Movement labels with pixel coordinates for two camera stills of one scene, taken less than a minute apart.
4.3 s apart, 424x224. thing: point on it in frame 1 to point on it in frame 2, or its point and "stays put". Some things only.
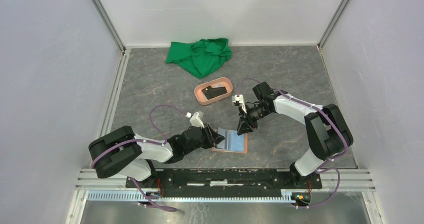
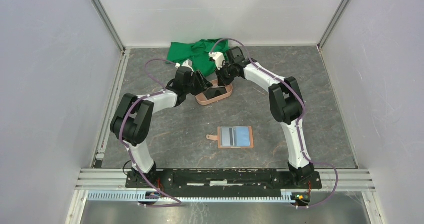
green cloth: x=204 y=57 stays put
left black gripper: x=214 y=137 to x=203 y=83
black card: x=210 y=92 stays put
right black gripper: x=243 y=127 to x=222 y=80
